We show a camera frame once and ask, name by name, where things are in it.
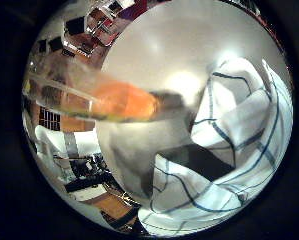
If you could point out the black square panel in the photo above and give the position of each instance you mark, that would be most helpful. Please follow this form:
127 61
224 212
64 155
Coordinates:
55 43
75 26

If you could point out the white cloth blue grid lines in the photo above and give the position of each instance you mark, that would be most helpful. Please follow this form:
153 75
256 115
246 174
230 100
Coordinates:
242 113

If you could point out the clear spray bottle orange liquid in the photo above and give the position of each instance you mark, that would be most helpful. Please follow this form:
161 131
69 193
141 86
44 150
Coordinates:
122 101

